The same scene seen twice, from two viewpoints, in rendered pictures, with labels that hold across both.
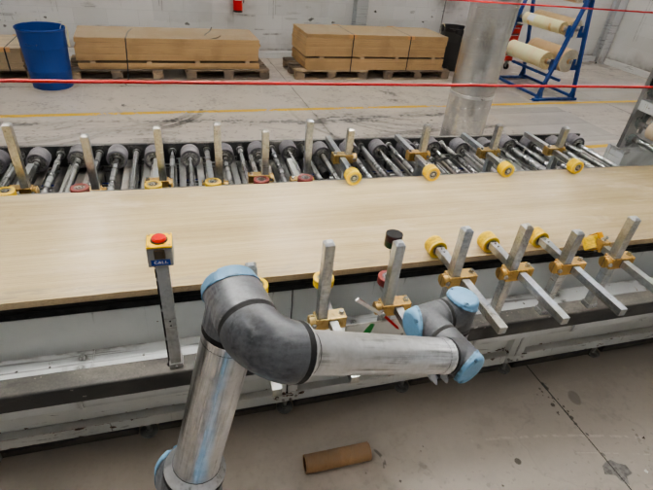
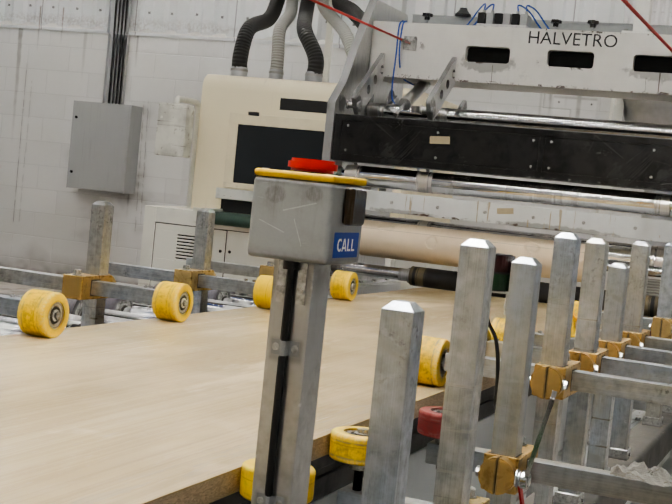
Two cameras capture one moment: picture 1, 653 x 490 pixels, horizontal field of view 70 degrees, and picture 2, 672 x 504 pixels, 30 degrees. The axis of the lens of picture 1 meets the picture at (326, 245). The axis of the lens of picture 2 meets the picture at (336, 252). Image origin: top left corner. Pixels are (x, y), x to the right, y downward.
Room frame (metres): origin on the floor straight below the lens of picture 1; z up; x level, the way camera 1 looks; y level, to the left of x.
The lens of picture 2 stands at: (0.39, 1.22, 1.21)
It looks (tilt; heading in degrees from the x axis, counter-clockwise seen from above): 3 degrees down; 311
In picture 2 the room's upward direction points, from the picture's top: 6 degrees clockwise
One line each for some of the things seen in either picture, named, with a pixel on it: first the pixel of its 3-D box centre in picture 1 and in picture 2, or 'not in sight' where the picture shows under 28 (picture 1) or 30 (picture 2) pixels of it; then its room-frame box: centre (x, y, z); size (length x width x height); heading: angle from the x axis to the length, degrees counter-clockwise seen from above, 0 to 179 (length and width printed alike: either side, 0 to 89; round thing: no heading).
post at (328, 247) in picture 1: (323, 297); (457, 439); (1.23, -0.01, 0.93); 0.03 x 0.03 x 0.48; 19
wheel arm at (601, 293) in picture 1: (575, 269); (628, 352); (1.53, -1.00, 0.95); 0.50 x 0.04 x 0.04; 19
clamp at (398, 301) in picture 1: (391, 305); (506, 467); (1.32, -0.27, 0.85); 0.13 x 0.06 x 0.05; 109
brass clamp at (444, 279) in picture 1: (457, 278); (555, 378); (1.40, -0.50, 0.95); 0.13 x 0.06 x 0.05; 109
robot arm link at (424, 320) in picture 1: (429, 322); not in sight; (0.93, -0.30, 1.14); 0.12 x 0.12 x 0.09; 30
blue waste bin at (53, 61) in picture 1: (48, 55); not in sight; (5.85, 3.67, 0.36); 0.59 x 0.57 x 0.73; 22
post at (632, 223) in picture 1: (609, 265); (629, 354); (1.63, -1.19, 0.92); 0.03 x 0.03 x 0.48; 19
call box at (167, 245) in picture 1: (160, 250); (307, 220); (1.07, 0.48, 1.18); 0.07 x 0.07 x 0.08; 19
